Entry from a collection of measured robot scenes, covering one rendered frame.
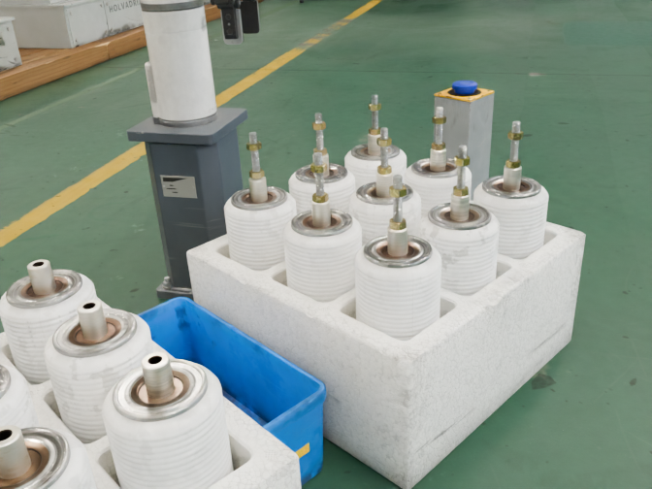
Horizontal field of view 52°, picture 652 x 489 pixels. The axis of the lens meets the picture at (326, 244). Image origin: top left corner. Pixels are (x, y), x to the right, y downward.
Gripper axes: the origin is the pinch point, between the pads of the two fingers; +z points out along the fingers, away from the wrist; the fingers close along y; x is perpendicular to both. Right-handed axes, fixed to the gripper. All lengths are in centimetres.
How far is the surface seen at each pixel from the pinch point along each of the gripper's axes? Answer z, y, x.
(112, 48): 42, -218, -137
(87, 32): 34, -213, -145
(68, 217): 47, -44, -60
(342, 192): 23.5, -6.6, 9.9
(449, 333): 29.3, 17.6, 25.7
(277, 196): 21.9, -0.7, 2.2
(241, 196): 21.8, -0.2, -2.6
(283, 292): 29.2, 11.5, 5.7
